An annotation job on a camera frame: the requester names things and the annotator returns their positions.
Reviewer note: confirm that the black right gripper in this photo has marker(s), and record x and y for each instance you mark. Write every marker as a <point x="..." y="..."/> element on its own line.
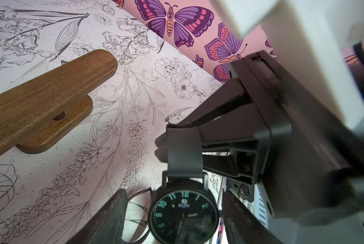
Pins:
<point x="308" y="165"/>

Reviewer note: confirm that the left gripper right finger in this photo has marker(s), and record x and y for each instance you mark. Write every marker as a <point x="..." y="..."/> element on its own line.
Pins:
<point x="241" y="226"/>

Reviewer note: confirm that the black watch with dial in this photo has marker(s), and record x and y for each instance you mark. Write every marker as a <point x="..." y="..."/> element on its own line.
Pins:
<point x="182" y="210"/>

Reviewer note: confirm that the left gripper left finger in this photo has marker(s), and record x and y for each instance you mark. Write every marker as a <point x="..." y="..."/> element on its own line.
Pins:
<point x="106" y="226"/>

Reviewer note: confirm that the wooden watch stand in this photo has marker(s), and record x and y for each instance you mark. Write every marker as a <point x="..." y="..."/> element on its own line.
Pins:
<point x="35" y="115"/>

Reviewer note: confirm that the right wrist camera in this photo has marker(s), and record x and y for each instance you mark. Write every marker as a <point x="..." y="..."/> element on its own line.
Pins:
<point x="308" y="38"/>

